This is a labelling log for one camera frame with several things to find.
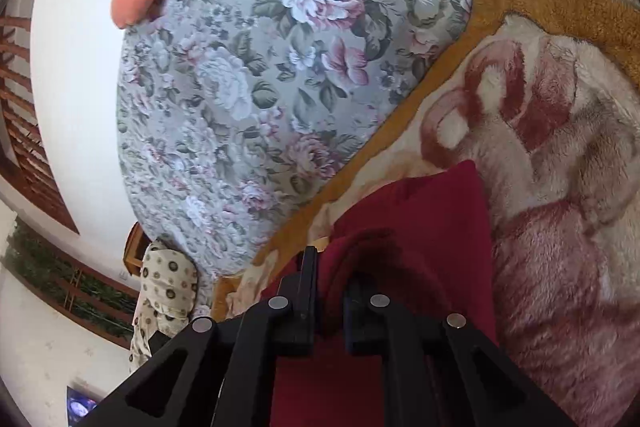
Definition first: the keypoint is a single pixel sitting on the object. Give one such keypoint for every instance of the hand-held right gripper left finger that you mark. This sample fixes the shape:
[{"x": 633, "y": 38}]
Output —
[{"x": 305, "y": 307}]

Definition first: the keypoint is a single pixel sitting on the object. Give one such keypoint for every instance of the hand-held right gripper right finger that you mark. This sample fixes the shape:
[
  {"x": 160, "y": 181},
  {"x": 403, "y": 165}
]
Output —
[{"x": 360, "y": 322}]

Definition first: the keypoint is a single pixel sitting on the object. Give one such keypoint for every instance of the dark red sweater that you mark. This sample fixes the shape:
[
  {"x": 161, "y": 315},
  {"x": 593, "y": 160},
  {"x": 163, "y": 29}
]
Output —
[{"x": 425, "y": 232}]

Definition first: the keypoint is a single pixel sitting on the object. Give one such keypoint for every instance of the green plants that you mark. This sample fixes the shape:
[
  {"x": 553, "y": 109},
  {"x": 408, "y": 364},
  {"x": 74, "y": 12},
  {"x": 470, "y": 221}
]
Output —
[{"x": 70, "y": 282}]

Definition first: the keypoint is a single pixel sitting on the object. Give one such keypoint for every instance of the blue lit screen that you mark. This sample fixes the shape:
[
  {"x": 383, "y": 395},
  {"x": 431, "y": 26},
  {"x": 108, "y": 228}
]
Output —
[{"x": 81, "y": 403}]

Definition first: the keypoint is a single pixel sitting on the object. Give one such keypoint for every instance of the floral sofa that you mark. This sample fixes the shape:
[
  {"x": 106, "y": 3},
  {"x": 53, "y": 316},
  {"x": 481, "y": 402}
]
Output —
[{"x": 260, "y": 57}]

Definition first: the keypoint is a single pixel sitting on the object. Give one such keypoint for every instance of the yellow floral fleece blanket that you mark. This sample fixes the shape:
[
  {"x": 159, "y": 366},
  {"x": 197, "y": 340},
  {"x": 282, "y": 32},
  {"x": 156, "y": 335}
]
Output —
[{"x": 550, "y": 132}]

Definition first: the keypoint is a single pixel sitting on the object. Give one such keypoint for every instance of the wooden lattice screen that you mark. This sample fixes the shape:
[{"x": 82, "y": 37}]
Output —
[{"x": 30, "y": 107}]

